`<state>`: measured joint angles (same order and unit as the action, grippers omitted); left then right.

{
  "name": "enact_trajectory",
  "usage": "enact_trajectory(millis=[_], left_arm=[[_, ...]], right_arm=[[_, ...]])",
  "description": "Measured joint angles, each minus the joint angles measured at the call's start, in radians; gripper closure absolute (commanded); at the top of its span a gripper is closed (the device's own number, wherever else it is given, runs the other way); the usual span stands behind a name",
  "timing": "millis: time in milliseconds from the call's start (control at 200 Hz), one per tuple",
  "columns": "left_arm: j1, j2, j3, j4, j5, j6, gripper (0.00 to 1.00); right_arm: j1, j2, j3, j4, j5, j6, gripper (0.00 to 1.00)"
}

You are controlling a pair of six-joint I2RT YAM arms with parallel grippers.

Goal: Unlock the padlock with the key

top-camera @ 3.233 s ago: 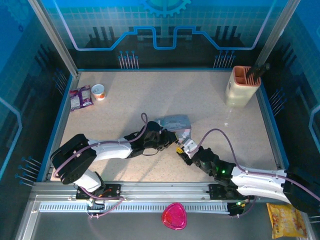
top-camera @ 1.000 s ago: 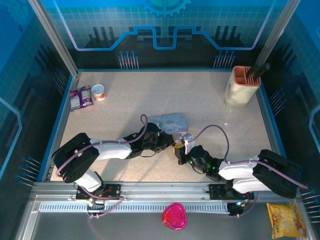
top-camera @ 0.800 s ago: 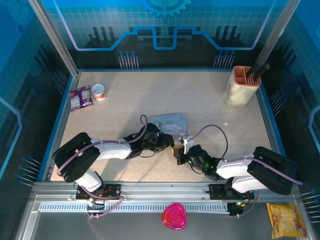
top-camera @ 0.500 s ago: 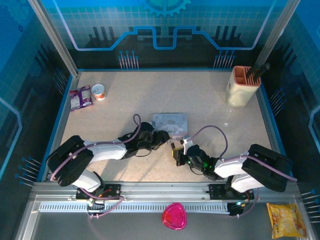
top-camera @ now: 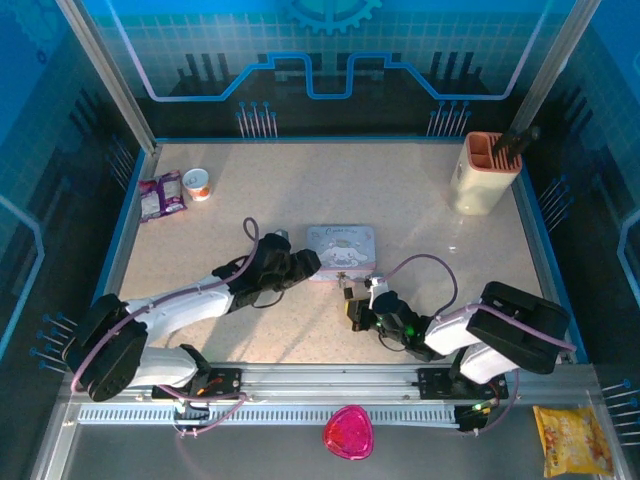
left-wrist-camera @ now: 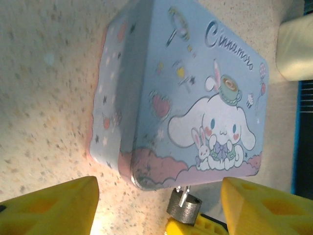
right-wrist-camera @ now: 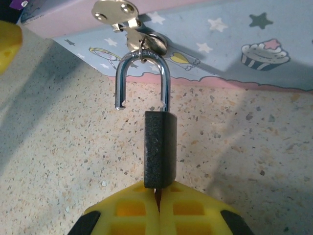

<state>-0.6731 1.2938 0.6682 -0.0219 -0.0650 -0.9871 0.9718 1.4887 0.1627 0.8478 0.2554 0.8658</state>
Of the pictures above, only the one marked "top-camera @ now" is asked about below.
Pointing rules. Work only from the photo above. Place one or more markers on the small black binder clip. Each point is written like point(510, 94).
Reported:
point(344, 281)

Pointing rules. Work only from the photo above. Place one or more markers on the cartoon print tin box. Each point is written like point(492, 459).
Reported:
point(342, 250)

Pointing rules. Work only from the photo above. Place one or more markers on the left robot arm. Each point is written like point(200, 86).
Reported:
point(175, 312)

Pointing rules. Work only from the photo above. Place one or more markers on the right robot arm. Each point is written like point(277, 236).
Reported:
point(515, 325)

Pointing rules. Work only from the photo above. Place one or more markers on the pink triangular bowl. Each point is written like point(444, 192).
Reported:
point(348, 432)

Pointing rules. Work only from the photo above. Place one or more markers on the white orange paper cup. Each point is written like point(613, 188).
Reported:
point(196, 185)

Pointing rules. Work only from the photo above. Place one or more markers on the purple snack bag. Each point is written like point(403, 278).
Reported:
point(162, 196)

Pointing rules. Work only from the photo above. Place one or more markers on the beige knife holder orange top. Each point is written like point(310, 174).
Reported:
point(477, 185)

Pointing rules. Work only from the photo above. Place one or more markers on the yellow snack bag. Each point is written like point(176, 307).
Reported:
point(572, 442)

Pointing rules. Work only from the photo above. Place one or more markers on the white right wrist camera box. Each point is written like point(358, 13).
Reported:
point(375, 285)

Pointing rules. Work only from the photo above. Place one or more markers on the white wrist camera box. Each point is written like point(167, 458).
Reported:
point(375, 285)
point(281, 234)

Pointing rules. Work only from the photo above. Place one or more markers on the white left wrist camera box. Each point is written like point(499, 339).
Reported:
point(281, 234)

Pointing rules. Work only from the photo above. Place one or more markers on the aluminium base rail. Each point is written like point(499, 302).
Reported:
point(325, 376)

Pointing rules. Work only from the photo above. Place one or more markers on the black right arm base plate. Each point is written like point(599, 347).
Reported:
point(435, 382)

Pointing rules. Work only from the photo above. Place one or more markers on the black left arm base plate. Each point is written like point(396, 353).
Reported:
point(225, 384)

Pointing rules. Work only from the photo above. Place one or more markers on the aluminium frame post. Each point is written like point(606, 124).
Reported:
point(555, 65)
point(112, 75)

